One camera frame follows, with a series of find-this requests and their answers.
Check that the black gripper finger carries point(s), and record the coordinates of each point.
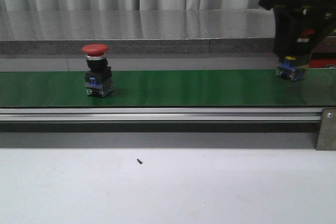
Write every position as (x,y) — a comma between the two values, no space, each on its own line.
(320,24)
(287,21)

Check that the red plate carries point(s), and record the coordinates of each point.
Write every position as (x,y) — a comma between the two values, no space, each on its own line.
(323,60)

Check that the aluminium conveyor rail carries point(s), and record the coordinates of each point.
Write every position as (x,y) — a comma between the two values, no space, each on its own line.
(161,114)

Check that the red mushroom push button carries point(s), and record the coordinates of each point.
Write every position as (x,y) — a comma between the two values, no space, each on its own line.
(98,80)
(294,66)

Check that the grey stone shelf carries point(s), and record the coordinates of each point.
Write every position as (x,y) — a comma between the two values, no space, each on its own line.
(61,32)

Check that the green conveyor belt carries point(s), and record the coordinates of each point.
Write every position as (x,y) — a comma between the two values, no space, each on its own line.
(170,88)

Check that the grey metal bracket plate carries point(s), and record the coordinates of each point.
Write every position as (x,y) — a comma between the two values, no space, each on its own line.
(327,137)

